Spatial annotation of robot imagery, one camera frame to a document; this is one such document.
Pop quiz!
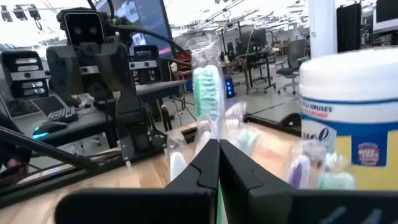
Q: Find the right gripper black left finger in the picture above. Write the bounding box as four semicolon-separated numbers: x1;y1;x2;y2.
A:
54;139;221;224

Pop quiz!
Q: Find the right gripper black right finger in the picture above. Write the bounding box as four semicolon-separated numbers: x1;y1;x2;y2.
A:
219;139;398;224

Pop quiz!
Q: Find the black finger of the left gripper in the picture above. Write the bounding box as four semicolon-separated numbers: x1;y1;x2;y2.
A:
115;88;169;169

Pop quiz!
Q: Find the purple toothbrush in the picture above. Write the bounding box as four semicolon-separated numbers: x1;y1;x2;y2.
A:
286;141;313;190

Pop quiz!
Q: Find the green toothbrush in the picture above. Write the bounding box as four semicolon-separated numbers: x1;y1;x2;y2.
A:
317;152;357;191
185;32;229;224

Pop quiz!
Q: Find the black operator desk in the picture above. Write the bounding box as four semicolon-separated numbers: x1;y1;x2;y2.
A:
12;80;187;147

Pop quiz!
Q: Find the black keyboard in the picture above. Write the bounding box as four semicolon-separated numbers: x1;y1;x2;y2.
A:
46;105;78;124

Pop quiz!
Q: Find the black mouse with cyan light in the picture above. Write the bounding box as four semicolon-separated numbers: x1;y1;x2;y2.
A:
32;121;68;141

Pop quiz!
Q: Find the monitor with blue screen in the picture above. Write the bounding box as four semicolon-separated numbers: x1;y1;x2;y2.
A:
95;0;174;58

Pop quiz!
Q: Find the computer case with blue light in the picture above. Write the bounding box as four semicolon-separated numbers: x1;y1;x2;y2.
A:
225;77;236;99

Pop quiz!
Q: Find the person's hand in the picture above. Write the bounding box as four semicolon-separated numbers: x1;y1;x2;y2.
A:
2;157;24;172

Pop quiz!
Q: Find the grey office chair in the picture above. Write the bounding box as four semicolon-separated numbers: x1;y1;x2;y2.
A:
275;39;308;94

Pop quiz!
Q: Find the Lysol wipes canister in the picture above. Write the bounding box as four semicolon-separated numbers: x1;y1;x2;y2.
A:
298;46;398;191

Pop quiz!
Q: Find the white square column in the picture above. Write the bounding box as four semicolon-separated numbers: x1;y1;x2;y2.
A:
307;0;338;60

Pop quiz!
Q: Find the black tall cabinet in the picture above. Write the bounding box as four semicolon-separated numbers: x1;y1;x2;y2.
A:
336;2;363;53

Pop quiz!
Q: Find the black background monitor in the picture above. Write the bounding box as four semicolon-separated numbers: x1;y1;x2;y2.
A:
372;0;398;34

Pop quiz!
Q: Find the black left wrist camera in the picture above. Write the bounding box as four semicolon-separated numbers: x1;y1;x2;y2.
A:
57;7;108;47

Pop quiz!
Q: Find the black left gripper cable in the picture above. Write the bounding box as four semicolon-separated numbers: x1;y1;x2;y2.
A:
86;0;191;56

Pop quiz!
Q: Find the black metal rig frame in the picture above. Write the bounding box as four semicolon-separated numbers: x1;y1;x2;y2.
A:
0;112;302;208

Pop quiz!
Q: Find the black background desk frame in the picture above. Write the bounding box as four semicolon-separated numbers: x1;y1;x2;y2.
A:
217;21;277;94

